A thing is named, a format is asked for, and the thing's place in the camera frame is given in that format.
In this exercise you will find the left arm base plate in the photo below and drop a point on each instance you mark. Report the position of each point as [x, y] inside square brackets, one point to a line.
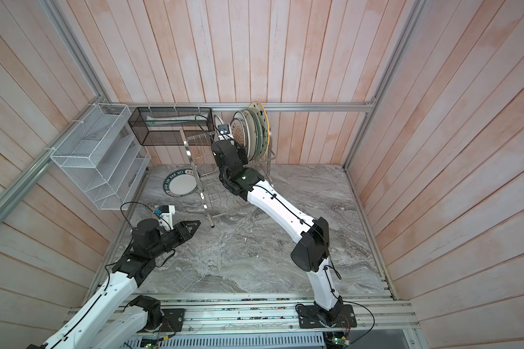
[170, 320]

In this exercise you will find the white wire mesh shelf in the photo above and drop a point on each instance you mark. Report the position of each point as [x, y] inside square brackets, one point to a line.
[104, 164]

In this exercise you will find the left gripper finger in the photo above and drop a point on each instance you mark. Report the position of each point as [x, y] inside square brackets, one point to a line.
[193, 228]
[190, 223]

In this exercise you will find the cream floral plate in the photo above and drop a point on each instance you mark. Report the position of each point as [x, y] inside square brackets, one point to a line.
[253, 136]

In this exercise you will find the right aluminium frame bar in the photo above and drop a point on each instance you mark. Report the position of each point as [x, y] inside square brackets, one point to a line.
[389, 47]

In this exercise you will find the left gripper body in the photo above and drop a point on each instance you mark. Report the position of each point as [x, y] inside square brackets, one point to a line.
[180, 237]

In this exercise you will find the orange sunburst plate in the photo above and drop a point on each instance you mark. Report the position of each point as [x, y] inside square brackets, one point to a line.
[239, 132]
[218, 122]

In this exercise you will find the aluminium frame bar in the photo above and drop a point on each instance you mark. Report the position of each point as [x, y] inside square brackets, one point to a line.
[14, 194]
[389, 47]

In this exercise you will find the mint green flower plate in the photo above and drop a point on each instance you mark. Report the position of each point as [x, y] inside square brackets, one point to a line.
[259, 133]

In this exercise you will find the white plate green outline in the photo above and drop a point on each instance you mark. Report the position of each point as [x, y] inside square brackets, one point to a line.
[240, 115]

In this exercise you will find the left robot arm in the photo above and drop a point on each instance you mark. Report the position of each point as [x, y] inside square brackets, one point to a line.
[150, 240]

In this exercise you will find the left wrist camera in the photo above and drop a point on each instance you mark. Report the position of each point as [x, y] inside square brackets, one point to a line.
[165, 214]

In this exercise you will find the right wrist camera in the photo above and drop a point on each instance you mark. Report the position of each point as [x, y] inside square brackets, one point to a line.
[224, 132]

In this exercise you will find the star pattern orange rim plate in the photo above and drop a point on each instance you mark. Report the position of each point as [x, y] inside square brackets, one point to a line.
[265, 126]

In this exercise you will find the black mesh wall basket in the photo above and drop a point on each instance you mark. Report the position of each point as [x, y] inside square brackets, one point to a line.
[157, 126]

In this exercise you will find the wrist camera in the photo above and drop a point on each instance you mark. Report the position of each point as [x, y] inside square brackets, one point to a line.
[224, 132]
[165, 214]

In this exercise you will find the left aluminium frame bar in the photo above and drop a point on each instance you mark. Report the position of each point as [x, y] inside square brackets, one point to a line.
[14, 194]

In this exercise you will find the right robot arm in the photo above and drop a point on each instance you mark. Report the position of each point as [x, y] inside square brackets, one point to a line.
[311, 236]

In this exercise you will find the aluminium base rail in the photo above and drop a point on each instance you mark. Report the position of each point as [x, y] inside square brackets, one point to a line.
[255, 314]

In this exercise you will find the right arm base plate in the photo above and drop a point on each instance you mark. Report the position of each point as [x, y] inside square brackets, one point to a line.
[310, 318]

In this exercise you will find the steel two-tier dish rack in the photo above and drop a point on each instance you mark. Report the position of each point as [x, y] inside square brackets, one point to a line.
[216, 200]

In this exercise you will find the white plate dark green rim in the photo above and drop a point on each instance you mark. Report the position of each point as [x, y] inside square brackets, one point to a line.
[180, 183]

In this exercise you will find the horizontal aluminium wall bar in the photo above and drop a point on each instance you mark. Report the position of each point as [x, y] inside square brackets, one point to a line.
[269, 107]

